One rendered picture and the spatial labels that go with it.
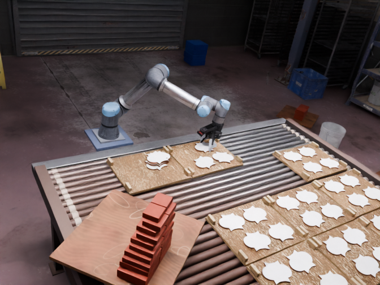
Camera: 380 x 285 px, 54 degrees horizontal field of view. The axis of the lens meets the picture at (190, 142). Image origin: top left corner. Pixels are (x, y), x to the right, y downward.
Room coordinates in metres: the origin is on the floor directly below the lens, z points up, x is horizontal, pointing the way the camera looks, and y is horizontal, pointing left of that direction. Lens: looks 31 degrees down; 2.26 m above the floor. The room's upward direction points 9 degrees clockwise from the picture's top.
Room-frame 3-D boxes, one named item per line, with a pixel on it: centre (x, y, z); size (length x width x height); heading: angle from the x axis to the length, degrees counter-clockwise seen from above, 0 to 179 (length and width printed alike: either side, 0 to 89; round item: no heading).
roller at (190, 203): (1.82, -0.32, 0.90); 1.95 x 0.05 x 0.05; 126
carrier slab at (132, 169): (1.86, 0.22, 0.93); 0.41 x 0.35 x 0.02; 127
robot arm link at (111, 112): (2.28, 0.58, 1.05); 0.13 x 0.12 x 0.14; 169
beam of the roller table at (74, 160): (2.33, 0.04, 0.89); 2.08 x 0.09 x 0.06; 126
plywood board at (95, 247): (1.18, 0.18, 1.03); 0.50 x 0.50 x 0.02; 74
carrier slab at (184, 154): (2.11, -0.11, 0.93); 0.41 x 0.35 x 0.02; 127
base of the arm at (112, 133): (2.27, 0.58, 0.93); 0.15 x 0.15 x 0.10
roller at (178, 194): (1.91, -0.26, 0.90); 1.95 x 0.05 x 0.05; 126
